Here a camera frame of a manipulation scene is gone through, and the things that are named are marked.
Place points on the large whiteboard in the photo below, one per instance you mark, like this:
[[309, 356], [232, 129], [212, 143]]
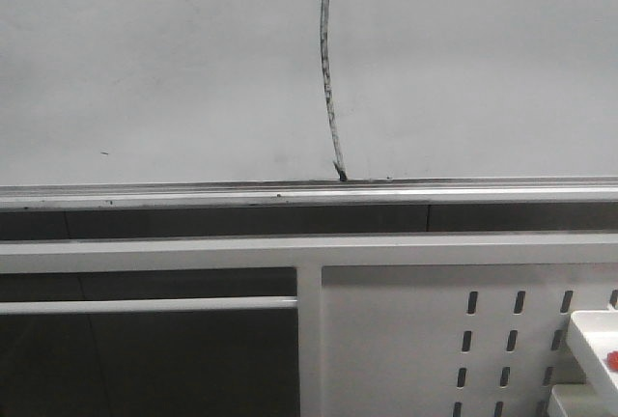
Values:
[[131, 91]]

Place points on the white perforated pegboard panel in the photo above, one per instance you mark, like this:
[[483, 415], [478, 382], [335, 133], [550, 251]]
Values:
[[454, 340]]

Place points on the white plastic bin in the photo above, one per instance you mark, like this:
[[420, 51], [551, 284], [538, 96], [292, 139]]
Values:
[[591, 337], [575, 400]]

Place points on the lower white plastic bin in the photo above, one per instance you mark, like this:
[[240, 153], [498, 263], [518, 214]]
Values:
[[575, 400]]

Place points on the small red object in bin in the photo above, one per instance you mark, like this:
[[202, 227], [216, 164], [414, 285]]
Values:
[[612, 360]]

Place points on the white metal rack frame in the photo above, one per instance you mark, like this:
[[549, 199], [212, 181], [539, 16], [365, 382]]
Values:
[[204, 327]]

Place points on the aluminium whiteboard tray rail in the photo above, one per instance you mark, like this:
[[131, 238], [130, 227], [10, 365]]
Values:
[[307, 193]]

